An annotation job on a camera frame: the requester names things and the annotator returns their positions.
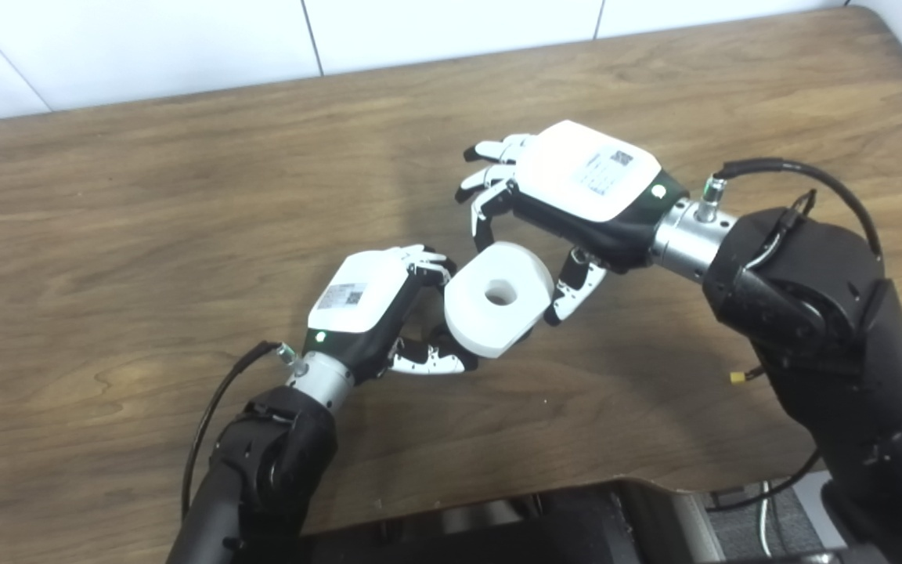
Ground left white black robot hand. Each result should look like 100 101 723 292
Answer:
302 244 479 385

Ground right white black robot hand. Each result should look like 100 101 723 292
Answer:
455 119 689 327

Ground round white plastic piece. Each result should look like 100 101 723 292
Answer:
443 241 555 360

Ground black robot torso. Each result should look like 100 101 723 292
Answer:
294 479 706 564

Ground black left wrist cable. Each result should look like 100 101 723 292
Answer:
181 340 303 522

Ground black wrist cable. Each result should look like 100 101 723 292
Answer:
696 157 885 259
181 340 303 522

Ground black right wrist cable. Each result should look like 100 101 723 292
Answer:
696 157 885 259

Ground thin black hanging cable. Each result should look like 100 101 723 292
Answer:
703 448 824 514

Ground thin white cable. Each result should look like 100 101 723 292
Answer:
756 482 773 559

